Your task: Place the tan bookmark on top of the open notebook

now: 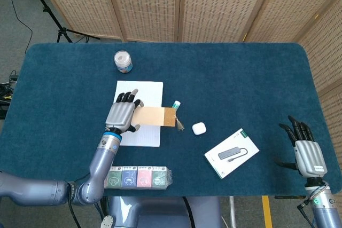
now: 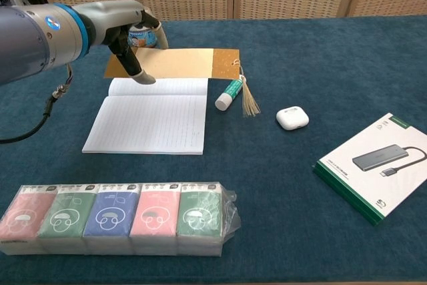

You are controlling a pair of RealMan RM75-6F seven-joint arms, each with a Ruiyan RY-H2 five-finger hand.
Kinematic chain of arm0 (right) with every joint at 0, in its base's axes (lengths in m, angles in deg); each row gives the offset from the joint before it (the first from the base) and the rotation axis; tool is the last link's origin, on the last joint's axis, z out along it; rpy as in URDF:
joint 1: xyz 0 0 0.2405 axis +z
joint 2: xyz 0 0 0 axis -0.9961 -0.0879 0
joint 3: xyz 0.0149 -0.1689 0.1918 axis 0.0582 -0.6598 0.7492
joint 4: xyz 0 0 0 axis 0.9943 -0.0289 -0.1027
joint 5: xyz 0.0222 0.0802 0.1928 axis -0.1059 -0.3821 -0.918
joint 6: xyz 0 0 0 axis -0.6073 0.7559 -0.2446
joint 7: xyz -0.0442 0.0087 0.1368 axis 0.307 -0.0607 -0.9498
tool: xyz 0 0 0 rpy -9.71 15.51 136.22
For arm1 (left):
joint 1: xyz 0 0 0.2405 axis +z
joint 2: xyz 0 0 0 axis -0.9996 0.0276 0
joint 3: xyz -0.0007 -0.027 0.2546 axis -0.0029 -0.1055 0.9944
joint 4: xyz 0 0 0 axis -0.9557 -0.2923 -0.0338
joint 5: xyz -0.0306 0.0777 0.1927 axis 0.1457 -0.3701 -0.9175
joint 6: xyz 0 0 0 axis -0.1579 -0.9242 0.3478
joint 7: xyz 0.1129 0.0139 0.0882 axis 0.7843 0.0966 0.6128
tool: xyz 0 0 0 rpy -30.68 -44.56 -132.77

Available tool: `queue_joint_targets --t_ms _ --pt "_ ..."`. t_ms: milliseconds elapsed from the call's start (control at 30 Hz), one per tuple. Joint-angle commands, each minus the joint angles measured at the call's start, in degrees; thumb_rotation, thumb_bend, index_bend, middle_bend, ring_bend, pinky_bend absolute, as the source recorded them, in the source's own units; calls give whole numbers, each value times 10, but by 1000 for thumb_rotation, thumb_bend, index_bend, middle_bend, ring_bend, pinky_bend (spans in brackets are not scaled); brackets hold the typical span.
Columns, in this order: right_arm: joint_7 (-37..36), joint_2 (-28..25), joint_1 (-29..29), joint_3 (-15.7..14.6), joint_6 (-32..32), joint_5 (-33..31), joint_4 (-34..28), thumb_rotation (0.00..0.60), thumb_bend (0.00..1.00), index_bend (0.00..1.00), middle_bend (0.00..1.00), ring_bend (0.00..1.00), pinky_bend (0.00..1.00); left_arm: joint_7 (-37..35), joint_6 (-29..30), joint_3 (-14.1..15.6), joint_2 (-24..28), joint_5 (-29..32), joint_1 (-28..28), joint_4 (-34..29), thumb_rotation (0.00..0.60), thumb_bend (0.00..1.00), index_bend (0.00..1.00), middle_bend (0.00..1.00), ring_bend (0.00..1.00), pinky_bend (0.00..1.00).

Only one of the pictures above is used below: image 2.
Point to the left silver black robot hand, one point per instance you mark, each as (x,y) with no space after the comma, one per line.
(110,18)

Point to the tan bookmark with tassel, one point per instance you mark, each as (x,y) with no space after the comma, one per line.
(187,63)

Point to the clear jar with white lid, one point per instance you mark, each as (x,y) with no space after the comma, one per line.
(141,40)

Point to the open lined white notebook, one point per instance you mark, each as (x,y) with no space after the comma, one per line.
(150,121)

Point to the green and white glue stick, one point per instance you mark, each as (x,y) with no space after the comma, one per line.
(227,96)

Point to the dark teal table mat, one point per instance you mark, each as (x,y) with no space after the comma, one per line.
(300,64)

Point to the wrapped colourful tissue pack bundle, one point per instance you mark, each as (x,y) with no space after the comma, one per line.
(110,218)

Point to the white earbuds case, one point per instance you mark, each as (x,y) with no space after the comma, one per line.
(292,118)

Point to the white USB hub box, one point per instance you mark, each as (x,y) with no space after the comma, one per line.
(370,171)

